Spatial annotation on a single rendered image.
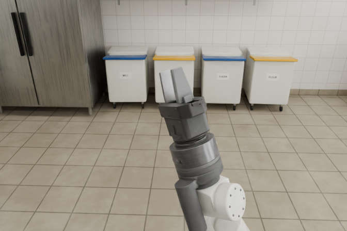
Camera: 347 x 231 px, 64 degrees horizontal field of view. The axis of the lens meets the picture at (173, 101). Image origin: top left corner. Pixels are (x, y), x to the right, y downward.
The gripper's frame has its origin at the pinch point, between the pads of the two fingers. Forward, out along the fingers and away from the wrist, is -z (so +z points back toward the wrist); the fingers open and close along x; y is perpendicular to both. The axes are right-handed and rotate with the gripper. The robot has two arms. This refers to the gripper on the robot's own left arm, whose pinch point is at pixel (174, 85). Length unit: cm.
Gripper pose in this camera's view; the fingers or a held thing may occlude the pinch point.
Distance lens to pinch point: 51.3
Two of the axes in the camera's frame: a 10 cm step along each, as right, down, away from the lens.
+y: -8.6, 3.2, -3.9
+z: 2.9, 9.5, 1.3
